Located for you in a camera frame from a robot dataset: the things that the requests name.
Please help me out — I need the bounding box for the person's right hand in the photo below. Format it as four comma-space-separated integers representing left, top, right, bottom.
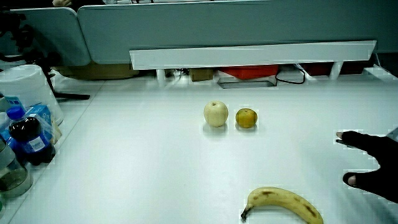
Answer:
335, 126, 398, 204

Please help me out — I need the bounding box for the yellow banana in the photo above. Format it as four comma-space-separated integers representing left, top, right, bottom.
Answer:
240, 186, 324, 224

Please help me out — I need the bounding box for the dark red box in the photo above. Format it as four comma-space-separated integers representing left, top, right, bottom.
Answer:
300, 60, 375, 77

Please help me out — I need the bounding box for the green-yellow mandarin orange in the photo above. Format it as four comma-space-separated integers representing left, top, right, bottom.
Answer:
235, 108, 259, 129

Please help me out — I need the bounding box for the grey flat tray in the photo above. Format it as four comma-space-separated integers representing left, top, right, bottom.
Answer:
216, 77, 277, 90

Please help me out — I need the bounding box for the orange-red box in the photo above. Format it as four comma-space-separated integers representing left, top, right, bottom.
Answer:
220, 65, 279, 80

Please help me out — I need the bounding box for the pale yellow apple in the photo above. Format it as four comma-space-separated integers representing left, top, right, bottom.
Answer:
203, 100, 229, 128

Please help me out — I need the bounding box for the white desk shelf riser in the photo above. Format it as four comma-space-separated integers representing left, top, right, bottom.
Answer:
129, 40, 377, 88

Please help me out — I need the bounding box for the small brown cardboard box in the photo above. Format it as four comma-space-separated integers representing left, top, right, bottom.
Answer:
189, 68, 215, 83

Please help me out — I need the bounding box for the large grey partition panel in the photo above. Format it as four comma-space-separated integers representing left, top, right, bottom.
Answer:
76, 0, 398, 65

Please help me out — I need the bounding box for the flat brown cardboard box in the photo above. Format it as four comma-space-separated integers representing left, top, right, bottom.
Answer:
55, 62, 140, 81

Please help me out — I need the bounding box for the blue carton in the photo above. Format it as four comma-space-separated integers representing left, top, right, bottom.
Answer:
25, 104, 62, 144

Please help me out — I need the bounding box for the small grey partition panel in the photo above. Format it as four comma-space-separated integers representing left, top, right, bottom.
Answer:
0, 7, 91, 67

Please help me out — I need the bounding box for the blue-capped cola bottle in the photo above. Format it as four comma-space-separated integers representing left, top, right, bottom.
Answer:
6, 105, 57, 166

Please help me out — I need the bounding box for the black tripod stand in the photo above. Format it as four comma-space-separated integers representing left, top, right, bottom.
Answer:
0, 8, 91, 101

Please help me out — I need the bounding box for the white plastic bucket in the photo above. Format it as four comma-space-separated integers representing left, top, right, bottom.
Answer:
0, 64, 65, 126

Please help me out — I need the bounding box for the clear glass jar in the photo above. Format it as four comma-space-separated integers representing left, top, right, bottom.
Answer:
0, 139, 34, 200

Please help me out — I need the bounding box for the black cable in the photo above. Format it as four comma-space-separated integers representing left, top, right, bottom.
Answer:
274, 67, 307, 85

